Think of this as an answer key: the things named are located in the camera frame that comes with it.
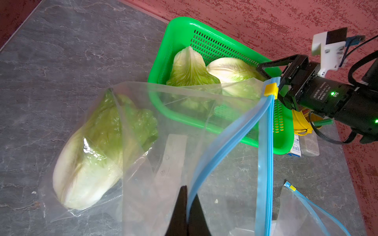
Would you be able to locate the spare clear zipper bag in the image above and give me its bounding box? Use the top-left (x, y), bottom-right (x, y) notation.
top-left (230, 180), bottom-right (352, 236)

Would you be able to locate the green plastic perforated basket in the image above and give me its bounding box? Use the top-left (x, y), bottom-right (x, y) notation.
top-left (148, 17), bottom-right (294, 155)

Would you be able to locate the blue white small box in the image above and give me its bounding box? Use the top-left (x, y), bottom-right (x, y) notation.
top-left (288, 134), bottom-right (301, 157)

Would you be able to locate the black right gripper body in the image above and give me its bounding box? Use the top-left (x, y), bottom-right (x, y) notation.
top-left (281, 62), bottom-right (354, 117)

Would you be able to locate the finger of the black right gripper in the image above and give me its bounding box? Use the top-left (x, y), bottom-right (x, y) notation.
top-left (257, 55), bottom-right (309, 80)

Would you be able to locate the chinese cabbage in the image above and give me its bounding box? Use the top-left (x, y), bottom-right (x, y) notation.
top-left (166, 46), bottom-right (221, 87)
top-left (53, 89), bottom-right (158, 210)
top-left (206, 58), bottom-right (266, 100)

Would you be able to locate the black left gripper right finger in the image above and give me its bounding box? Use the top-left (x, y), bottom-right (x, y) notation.
top-left (188, 195), bottom-right (211, 236)

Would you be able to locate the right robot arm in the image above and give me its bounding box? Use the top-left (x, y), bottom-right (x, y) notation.
top-left (257, 52), bottom-right (378, 144)

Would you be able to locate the yellow pencil cup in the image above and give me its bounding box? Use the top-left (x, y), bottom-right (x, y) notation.
top-left (292, 108), bottom-right (313, 136)

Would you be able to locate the clear zipper bag blue seal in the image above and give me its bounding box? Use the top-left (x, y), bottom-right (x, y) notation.
top-left (38, 78), bottom-right (279, 236)

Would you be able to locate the black right camera cable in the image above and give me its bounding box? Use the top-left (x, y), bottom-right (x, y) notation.
top-left (308, 33), bottom-right (378, 145)

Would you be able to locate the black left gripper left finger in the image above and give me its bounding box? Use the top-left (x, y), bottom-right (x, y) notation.
top-left (165, 186), bottom-right (188, 236)

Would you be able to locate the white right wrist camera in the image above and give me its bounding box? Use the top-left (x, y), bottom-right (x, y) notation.
top-left (311, 27), bottom-right (366, 78)

